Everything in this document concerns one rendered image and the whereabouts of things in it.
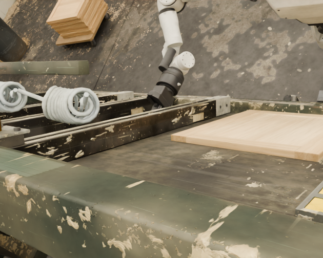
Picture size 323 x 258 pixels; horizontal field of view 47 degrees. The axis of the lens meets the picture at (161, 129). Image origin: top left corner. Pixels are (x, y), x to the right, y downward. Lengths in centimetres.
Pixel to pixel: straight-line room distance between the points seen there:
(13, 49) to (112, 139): 426
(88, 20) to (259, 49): 195
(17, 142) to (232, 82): 226
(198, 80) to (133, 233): 276
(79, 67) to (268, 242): 34
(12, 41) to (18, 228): 472
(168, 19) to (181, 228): 118
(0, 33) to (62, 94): 452
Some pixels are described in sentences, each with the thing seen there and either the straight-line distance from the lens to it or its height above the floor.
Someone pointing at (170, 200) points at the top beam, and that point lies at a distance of 44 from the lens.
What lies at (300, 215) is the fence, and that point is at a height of 164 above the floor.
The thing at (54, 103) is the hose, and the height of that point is 183.
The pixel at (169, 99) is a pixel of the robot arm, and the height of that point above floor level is 122.
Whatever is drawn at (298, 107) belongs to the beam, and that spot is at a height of 91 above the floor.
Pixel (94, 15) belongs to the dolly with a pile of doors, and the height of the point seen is 21.
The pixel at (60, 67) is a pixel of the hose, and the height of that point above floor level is 191.
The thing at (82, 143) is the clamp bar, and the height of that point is 155.
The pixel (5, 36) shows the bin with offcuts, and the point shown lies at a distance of 520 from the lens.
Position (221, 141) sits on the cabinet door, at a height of 133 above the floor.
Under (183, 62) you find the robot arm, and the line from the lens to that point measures 140.
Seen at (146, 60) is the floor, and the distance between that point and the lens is 362.
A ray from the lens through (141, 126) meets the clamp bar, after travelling 117.
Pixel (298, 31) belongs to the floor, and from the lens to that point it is 307.
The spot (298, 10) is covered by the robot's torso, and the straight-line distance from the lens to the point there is 140.
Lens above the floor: 218
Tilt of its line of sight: 46 degrees down
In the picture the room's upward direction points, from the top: 46 degrees counter-clockwise
